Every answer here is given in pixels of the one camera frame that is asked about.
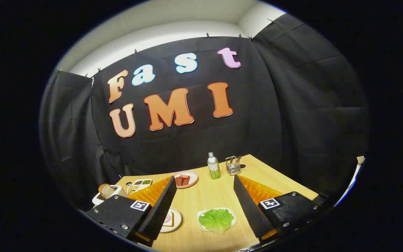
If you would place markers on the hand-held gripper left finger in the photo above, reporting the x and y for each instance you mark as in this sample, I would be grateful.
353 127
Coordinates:
161 206

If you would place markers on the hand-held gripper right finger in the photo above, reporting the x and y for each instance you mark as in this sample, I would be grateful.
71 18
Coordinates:
248 203

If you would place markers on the green lettuce leaf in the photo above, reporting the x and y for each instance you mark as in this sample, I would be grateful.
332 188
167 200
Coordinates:
217 219

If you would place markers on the white bread slice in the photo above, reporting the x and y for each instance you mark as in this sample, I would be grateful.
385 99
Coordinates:
106 191

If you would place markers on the pink ham slice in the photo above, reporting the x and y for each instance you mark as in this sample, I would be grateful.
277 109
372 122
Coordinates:
167 218

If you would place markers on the small toast slice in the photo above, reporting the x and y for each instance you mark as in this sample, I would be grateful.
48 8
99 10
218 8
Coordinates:
171 221

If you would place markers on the round white plate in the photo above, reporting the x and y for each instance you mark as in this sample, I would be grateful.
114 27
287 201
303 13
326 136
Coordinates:
177 218

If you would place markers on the white divided dish with beans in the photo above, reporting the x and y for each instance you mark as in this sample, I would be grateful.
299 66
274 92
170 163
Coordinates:
142 183

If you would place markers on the red meat slices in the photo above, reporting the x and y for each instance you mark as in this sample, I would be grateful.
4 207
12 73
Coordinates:
182 180

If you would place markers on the square white plate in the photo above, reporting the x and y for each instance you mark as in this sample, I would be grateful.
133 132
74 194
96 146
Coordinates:
200 224

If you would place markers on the pink plate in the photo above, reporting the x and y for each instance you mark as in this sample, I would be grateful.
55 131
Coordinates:
193 177

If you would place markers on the white toaster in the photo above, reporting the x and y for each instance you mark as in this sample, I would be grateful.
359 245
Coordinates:
117 190

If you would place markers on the green label metal bottle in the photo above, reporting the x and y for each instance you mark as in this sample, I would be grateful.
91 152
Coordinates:
213 167

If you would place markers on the black backdrop cloth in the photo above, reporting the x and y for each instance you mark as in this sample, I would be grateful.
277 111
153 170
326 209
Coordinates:
275 105

